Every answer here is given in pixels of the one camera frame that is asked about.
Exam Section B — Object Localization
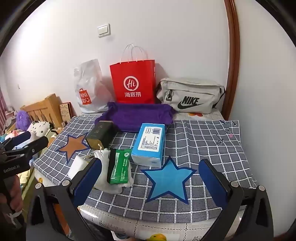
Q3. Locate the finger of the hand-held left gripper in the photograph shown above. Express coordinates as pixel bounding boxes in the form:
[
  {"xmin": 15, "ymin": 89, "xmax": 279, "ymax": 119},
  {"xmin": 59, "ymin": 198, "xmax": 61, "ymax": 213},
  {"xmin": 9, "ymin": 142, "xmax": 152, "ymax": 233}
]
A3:
[
  {"xmin": 0, "ymin": 131, "xmax": 31, "ymax": 149},
  {"xmin": 5, "ymin": 136, "xmax": 49, "ymax": 160}
]

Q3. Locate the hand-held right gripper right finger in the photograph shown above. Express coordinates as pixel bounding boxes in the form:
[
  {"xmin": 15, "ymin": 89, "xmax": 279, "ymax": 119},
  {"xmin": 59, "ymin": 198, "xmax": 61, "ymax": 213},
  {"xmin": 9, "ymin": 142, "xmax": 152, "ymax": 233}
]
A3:
[{"xmin": 198, "ymin": 159, "xmax": 274, "ymax": 241}]

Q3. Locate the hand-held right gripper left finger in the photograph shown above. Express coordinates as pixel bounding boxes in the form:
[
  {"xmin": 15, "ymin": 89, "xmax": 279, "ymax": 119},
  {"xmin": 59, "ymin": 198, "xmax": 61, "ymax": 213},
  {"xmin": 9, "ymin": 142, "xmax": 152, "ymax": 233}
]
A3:
[{"xmin": 27, "ymin": 158, "xmax": 103, "ymax": 241}]

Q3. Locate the white towel with green edge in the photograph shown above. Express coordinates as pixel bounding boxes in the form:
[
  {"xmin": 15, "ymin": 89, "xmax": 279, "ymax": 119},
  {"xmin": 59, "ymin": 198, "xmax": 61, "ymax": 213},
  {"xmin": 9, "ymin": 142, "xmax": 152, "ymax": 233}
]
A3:
[{"xmin": 94, "ymin": 160, "xmax": 134, "ymax": 194}]

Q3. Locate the green wipes packet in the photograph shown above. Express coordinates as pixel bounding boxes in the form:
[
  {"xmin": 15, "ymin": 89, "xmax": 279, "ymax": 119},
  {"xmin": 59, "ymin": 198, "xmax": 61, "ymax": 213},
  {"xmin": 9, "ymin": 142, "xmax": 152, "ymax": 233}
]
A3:
[{"xmin": 107, "ymin": 148, "xmax": 133, "ymax": 185}]

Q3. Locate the purple fabric tray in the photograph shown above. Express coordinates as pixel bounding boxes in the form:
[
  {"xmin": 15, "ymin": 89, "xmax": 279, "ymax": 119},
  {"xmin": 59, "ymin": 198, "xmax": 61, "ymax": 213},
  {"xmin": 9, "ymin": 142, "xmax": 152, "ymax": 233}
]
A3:
[{"xmin": 94, "ymin": 101, "xmax": 176, "ymax": 133}]

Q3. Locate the person's left hand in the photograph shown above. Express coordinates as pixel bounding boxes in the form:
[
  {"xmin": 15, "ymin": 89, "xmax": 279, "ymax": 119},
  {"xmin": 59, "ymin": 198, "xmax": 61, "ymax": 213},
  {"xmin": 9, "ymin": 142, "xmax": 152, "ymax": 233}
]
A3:
[{"xmin": 9, "ymin": 178, "xmax": 24, "ymax": 211}]

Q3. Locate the purple plush toy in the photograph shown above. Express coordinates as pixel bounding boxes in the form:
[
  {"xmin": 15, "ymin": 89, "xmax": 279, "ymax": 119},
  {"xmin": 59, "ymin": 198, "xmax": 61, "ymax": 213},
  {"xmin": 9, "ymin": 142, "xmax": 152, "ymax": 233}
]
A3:
[{"xmin": 16, "ymin": 110, "xmax": 30, "ymax": 132}]

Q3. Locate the white dotted cloth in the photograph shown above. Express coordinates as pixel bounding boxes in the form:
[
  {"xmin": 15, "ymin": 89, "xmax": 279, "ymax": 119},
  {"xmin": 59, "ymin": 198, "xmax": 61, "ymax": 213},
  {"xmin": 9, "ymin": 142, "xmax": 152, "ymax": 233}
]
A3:
[{"xmin": 26, "ymin": 120, "xmax": 52, "ymax": 139}]

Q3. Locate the wooden headboard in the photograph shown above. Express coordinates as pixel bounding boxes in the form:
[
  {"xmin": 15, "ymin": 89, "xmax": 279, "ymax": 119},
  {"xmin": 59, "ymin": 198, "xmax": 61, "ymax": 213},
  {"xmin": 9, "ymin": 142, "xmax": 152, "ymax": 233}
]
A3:
[{"xmin": 20, "ymin": 93, "xmax": 64, "ymax": 129}]

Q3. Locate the brown star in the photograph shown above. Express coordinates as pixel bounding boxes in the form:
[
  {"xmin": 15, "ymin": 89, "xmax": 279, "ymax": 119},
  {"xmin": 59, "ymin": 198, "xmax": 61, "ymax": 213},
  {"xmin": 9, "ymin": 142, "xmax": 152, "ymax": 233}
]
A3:
[{"xmin": 57, "ymin": 133, "xmax": 91, "ymax": 164}]

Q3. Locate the grey checked mat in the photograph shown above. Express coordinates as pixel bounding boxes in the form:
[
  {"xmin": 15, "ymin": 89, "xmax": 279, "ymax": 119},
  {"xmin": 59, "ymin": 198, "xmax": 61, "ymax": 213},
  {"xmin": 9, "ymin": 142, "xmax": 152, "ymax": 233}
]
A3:
[{"xmin": 33, "ymin": 115, "xmax": 258, "ymax": 224}]

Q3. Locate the blue star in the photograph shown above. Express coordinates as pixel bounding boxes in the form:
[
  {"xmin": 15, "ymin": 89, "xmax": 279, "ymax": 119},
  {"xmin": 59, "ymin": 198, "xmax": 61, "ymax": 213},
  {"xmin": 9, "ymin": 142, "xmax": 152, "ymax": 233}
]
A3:
[{"xmin": 140, "ymin": 156, "xmax": 197, "ymax": 205}]

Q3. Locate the printed bed sheet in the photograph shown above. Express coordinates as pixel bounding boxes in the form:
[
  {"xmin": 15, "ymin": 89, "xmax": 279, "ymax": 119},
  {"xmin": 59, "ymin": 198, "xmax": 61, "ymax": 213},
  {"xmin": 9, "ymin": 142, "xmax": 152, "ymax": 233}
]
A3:
[{"xmin": 33, "ymin": 110, "xmax": 245, "ymax": 241}]

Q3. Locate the patterned notebook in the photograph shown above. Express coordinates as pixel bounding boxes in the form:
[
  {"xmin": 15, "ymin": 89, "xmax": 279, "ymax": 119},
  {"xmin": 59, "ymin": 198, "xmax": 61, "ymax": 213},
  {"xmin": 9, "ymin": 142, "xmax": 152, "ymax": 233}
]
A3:
[{"xmin": 59, "ymin": 103, "xmax": 73, "ymax": 121}]

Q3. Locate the dark green tin box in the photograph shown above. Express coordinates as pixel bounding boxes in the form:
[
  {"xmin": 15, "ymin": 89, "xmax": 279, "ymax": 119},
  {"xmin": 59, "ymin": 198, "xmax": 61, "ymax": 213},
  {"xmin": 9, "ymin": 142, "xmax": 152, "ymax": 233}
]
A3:
[{"xmin": 85, "ymin": 120, "xmax": 116, "ymax": 151}]

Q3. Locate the blue tissue pack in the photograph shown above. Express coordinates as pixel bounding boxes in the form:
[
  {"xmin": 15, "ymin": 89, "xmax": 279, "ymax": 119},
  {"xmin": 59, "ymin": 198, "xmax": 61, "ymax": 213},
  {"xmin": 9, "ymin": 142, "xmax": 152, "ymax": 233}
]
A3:
[{"xmin": 131, "ymin": 123, "xmax": 166, "ymax": 168}]

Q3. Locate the white plastic bag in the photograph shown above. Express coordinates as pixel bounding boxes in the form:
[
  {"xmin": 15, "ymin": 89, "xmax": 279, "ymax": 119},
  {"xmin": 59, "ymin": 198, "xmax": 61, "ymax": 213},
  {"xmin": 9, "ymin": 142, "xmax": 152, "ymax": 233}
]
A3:
[{"xmin": 73, "ymin": 59, "xmax": 114, "ymax": 114}]

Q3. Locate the grey waist bag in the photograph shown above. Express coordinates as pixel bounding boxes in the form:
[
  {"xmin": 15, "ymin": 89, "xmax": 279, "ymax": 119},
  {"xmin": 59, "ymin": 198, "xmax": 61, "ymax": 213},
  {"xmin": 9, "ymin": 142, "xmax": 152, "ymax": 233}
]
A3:
[{"xmin": 155, "ymin": 77, "xmax": 226, "ymax": 114}]

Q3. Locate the red paper bag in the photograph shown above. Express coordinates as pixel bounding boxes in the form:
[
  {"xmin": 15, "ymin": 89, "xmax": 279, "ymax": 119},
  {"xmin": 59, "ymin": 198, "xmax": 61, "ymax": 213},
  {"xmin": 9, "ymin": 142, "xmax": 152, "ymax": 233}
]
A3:
[{"xmin": 110, "ymin": 43, "xmax": 156, "ymax": 104}]

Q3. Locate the brown wooden door frame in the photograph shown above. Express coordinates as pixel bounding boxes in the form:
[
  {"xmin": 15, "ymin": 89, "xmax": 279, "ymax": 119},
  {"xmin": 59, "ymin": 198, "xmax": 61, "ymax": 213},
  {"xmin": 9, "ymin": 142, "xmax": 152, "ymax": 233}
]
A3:
[{"xmin": 221, "ymin": 0, "xmax": 241, "ymax": 120}]

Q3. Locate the white light switch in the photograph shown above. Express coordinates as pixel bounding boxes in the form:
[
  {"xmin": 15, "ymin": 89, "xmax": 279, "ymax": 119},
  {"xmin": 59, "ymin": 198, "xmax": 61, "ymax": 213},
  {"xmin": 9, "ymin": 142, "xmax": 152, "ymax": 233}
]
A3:
[{"xmin": 97, "ymin": 24, "xmax": 111, "ymax": 38}]

